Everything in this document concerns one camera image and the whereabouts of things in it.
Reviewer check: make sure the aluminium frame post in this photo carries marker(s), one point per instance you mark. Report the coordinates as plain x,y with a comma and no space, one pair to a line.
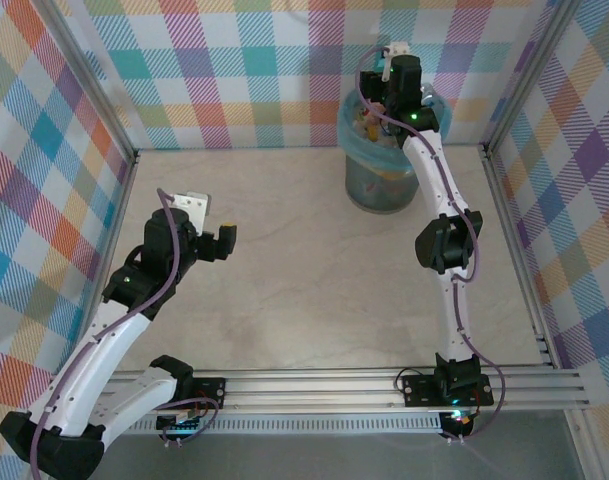
99,90
530,75

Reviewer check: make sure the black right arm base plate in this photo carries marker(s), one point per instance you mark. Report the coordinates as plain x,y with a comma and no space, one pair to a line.
419,390

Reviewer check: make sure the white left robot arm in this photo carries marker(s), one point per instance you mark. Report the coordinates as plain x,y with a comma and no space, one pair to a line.
104,350

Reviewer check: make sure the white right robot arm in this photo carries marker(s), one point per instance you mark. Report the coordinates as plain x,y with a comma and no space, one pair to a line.
431,175

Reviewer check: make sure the aluminium side rail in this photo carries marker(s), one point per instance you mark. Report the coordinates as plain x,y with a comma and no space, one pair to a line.
128,175
540,320

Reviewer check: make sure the green circuit board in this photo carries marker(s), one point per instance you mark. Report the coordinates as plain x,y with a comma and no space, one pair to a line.
181,427

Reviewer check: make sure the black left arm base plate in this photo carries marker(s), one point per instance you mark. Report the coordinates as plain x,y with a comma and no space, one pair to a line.
211,392

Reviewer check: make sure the translucent grey plastic bin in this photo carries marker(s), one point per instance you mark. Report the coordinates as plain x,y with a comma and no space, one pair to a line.
379,195

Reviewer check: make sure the small black circuit board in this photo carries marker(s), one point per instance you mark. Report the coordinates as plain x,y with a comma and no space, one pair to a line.
459,422

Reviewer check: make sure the blue plastic bin liner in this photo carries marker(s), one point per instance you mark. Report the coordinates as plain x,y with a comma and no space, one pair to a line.
346,135

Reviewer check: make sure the aluminium mounting rail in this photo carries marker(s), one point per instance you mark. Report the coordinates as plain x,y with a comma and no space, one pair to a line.
309,390

